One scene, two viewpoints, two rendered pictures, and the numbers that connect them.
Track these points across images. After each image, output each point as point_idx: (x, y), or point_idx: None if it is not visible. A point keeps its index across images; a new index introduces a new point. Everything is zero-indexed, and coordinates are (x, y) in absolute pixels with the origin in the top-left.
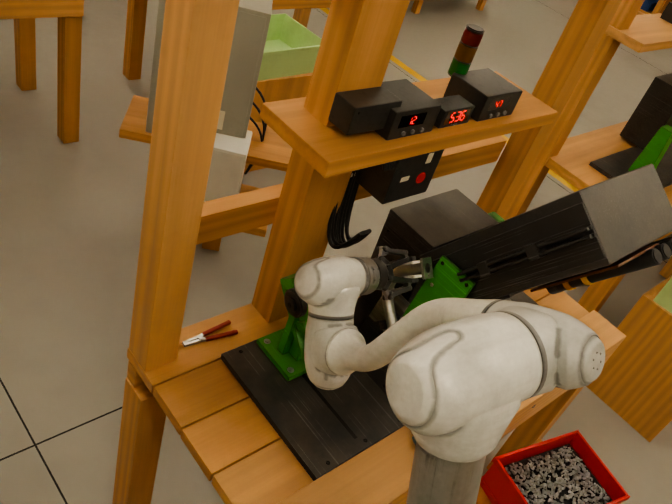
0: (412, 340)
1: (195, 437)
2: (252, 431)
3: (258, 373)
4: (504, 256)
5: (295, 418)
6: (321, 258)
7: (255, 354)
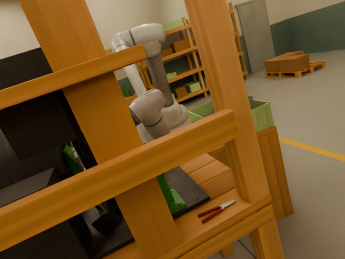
0: (156, 26)
1: (224, 167)
2: (197, 173)
3: (189, 190)
4: None
5: (176, 177)
6: (148, 95)
7: (188, 200)
